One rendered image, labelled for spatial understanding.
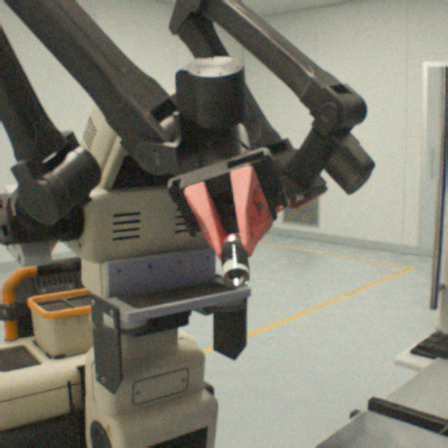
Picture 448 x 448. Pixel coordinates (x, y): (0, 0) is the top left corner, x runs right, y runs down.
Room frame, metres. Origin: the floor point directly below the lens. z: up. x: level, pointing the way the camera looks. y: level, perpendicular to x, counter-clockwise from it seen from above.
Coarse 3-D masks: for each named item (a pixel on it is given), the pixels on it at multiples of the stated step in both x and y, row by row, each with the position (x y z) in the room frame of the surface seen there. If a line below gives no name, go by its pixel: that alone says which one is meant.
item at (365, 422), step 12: (360, 420) 0.71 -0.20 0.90; (372, 420) 0.71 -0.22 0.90; (384, 420) 0.70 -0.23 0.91; (396, 420) 0.69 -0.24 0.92; (336, 432) 0.67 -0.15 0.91; (348, 432) 0.69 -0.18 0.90; (360, 432) 0.72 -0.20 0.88; (372, 432) 0.71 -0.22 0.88; (384, 432) 0.70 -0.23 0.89; (396, 432) 0.69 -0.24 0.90; (408, 432) 0.67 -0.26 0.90; (420, 432) 0.66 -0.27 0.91; (432, 432) 0.65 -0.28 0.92; (324, 444) 0.65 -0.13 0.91; (336, 444) 0.67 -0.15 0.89; (348, 444) 0.69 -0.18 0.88; (360, 444) 0.69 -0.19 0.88; (372, 444) 0.68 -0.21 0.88; (384, 444) 0.68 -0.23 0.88; (396, 444) 0.68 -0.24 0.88; (408, 444) 0.67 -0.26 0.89; (420, 444) 0.66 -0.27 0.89; (432, 444) 0.65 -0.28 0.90; (444, 444) 0.64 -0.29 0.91
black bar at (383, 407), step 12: (372, 396) 0.80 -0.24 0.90; (372, 408) 0.78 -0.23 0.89; (384, 408) 0.77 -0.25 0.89; (396, 408) 0.76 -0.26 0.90; (408, 408) 0.75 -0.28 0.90; (408, 420) 0.74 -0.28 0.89; (420, 420) 0.73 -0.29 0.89; (432, 420) 0.71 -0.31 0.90; (444, 420) 0.71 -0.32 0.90; (444, 432) 0.70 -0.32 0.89
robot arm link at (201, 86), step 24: (192, 72) 0.56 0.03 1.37; (216, 72) 0.55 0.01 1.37; (240, 72) 0.56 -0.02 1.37; (192, 96) 0.57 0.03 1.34; (216, 96) 0.55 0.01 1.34; (240, 96) 0.57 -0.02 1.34; (192, 120) 0.59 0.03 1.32; (216, 120) 0.57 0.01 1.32; (240, 120) 0.58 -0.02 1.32; (144, 144) 0.61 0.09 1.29; (168, 144) 0.60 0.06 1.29; (192, 144) 0.62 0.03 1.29; (168, 168) 0.61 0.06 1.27
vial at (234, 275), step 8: (224, 240) 0.46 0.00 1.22; (232, 240) 0.46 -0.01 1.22; (240, 240) 0.46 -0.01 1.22; (224, 248) 0.45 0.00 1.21; (232, 248) 0.44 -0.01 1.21; (224, 256) 0.44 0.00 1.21; (232, 256) 0.44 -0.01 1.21; (224, 264) 0.43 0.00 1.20; (232, 264) 0.43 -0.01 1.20; (240, 264) 0.43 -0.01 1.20; (224, 272) 0.43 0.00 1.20; (232, 272) 0.42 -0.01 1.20; (240, 272) 0.42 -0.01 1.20; (248, 272) 0.43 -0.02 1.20; (224, 280) 0.43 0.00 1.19; (232, 280) 0.43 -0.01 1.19; (240, 280) 0.43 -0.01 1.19; (248, 280) 0.43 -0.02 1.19
